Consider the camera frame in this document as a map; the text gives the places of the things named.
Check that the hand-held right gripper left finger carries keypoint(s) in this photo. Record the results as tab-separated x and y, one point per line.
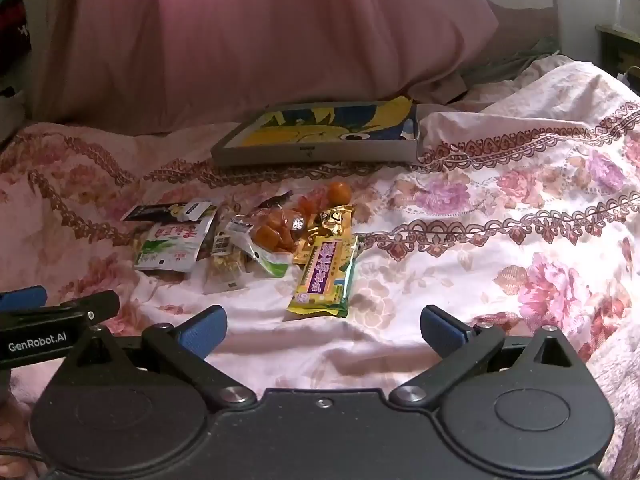
202	332

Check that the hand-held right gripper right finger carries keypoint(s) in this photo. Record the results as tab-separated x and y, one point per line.
442	330

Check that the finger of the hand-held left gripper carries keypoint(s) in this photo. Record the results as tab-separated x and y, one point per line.
30	345
22	299

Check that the clear nut bar packet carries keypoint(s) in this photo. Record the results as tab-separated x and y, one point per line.
225	265

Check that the green white snack packet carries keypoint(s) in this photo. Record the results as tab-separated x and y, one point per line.
170	247

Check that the orange dried fruit packet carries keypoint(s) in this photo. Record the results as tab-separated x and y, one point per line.
275	232

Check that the black snack packet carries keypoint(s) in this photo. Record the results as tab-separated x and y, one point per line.
160	211

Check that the yellow snack bar packet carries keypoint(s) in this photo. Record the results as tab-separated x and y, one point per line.
322	280

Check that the gold snack packet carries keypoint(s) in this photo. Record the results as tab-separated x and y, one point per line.
332	222

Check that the orange tangerine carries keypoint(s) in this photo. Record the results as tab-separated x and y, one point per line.
340	193

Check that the yellow blue printed box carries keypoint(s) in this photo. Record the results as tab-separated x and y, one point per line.
300	130

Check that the floral blanket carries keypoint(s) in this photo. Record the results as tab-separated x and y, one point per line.
475	210

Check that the grey cloth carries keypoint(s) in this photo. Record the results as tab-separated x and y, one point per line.
500	67

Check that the dark red printed cloth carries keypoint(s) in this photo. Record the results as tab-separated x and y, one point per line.
12	15

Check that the pink pillow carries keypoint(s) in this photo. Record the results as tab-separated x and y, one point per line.
250	35

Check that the wooden nightstand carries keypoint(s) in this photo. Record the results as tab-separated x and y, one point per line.
620	45

